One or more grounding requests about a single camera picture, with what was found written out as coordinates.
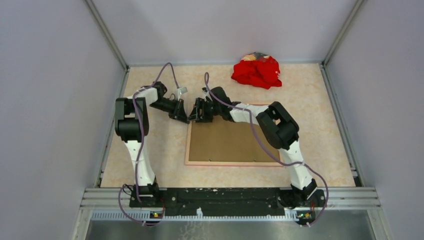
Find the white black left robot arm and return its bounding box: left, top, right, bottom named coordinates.
left=114, top=81, right=189, bottom=207

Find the aluminium front rail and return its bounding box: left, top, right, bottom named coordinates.
left=72, top=186, right=393, bottom=240

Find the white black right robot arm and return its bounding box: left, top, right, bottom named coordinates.
left=187, top=87, right=325, bottom=210

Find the pink photo frame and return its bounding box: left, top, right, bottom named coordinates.
left=184, top=104, right=286, bottom=168

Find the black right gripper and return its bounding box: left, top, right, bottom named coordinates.
left=187, top=98, right=222, bottom=124

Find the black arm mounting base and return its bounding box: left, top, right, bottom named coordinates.
left=129, top=187, right=325, bottom=217

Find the brown backing board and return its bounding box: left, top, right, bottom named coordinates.
left=188, top=115, right=282, bottom=164

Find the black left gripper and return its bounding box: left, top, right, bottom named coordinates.
left=149, top=98, right=188, bottom=123

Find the red crumpled cloth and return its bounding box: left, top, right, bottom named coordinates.
left=231, top=52, right=283, bottom=89

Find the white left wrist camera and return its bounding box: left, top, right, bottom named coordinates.
left=176, top=87, right=188, bottom=101

